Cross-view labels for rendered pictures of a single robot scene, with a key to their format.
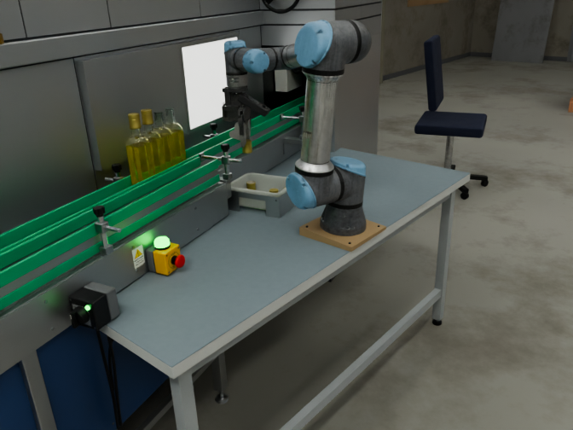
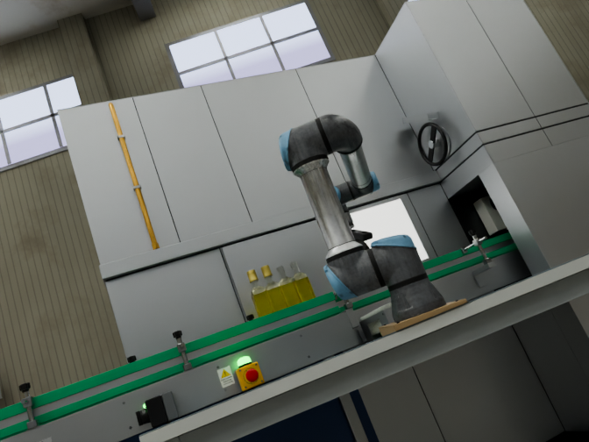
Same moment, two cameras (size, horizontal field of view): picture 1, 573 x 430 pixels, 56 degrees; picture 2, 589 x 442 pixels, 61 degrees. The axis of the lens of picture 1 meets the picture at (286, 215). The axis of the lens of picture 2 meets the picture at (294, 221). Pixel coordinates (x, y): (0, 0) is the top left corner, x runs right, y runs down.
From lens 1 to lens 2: 131 cm
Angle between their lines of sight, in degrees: 57
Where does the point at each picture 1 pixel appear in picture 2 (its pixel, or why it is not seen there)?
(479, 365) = not seen: outside the picture
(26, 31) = (180, 238)
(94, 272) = (173, 385)
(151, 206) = (244, 334)
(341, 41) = (300, 134)
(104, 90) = (244, 264)
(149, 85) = (293, 254)
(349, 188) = (384, 262)
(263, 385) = not seen: outside the picture
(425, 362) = not seen: outside the picture
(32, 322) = (111, 417)
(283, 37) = (457, 181)
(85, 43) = (224, 235)
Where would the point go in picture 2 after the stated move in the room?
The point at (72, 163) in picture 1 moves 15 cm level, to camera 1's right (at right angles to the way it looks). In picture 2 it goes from (224, 322) to (244, 310)
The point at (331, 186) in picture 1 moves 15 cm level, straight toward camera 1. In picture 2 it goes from (358, 265) to (319, 274)
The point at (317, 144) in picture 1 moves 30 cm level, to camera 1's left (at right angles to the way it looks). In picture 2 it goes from (324, 229) to (265, 268)
